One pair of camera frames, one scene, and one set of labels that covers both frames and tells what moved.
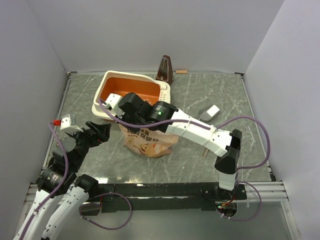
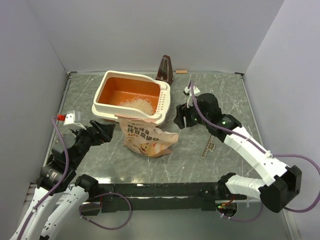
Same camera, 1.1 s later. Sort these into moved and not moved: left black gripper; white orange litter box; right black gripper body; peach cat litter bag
Moved: right black gripper body
Not moved: peach cat litter bag; white orange litter box; left black gripper
